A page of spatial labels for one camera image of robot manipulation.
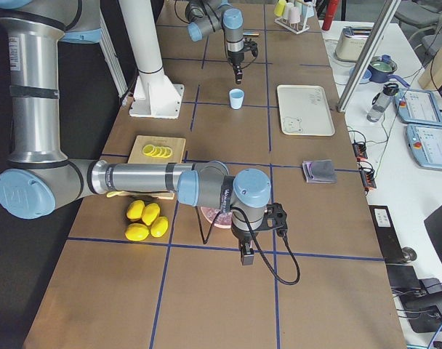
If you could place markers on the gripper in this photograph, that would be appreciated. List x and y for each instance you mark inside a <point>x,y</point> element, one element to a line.
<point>243,238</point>
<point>235,59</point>

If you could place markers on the steel muddler with black tip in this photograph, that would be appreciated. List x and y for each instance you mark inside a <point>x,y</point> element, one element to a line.
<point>251,34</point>

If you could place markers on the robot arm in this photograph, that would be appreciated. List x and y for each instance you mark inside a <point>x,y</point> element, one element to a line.
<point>92,126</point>
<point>207,17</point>

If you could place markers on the light blue plastic cup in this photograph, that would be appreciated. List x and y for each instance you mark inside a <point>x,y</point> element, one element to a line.
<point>236,98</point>

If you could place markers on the pink bowl of ice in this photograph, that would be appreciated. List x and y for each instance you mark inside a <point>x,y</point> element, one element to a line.
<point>222,220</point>

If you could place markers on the yellow cup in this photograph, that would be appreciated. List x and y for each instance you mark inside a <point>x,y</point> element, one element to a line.
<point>280,8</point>

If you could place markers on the white cup rack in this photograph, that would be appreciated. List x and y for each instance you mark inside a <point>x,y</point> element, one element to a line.
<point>296,28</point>

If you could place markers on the white cup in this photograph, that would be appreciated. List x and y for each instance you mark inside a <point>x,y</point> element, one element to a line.
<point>294,15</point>

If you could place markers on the cream bear tray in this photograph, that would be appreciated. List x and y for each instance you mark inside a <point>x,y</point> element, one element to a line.
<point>304,111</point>

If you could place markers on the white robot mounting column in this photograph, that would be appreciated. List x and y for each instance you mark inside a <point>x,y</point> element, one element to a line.
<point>155,96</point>

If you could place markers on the yellow lemon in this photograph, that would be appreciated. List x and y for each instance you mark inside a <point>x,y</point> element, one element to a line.
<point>134,210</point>
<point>159,227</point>
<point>150,213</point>
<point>137,232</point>

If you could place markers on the folded grey purple cloth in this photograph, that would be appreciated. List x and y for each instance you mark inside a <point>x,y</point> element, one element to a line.
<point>319,171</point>

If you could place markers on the red bottle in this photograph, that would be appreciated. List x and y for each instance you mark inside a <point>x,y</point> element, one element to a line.
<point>331,9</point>

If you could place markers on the lemon slices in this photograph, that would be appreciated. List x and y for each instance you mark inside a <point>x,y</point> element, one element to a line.
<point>157,151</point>

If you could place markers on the wooden cutting board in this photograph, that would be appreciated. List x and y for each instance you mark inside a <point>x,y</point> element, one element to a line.
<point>175,143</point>

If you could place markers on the blue bowl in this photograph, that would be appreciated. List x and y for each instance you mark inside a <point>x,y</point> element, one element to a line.
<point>365,79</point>

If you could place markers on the blue saucepan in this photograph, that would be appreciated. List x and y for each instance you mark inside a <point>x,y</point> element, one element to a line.
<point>383,68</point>

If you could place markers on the clear water bottle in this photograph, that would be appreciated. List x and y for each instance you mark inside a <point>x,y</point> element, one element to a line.
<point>381,101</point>

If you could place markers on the yellow plastic knife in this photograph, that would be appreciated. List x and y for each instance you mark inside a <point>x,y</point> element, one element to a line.
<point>112,194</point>

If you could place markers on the blue teach pendant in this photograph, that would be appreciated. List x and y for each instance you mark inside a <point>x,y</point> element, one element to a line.
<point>425,144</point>
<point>416,106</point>

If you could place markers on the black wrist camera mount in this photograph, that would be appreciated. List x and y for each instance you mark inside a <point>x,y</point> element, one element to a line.
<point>250,46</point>

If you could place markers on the aluminium frame post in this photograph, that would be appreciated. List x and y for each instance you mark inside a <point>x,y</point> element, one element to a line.
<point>369,49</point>

